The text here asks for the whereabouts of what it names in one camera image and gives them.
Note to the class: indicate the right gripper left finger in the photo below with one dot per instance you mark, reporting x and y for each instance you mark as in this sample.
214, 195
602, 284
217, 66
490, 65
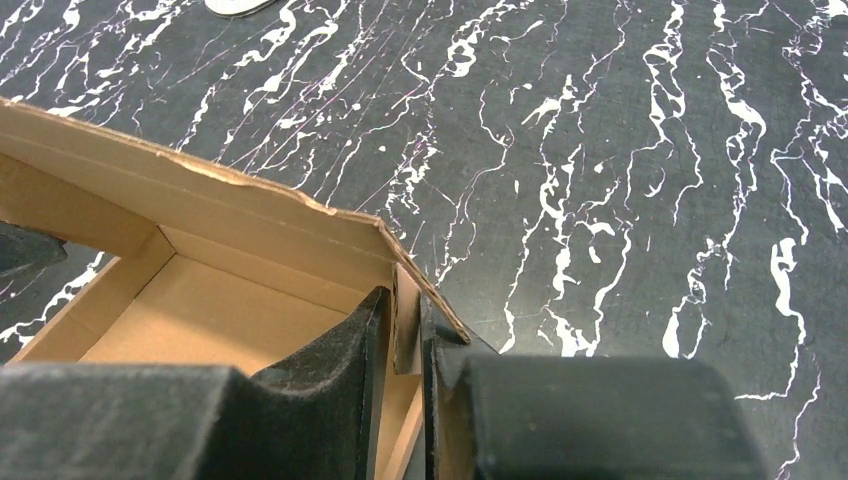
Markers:
312, 415

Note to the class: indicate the brown cardboard box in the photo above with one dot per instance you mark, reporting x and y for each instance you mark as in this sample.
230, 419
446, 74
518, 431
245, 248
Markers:
208, 265

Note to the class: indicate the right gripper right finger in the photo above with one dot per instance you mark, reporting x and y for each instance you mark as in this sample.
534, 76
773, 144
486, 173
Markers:
493, 416

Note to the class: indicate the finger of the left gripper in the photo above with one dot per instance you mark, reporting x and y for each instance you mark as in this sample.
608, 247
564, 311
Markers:
24, 250

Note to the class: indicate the blue white blister package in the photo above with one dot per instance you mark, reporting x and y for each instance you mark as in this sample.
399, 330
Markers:
235, 8

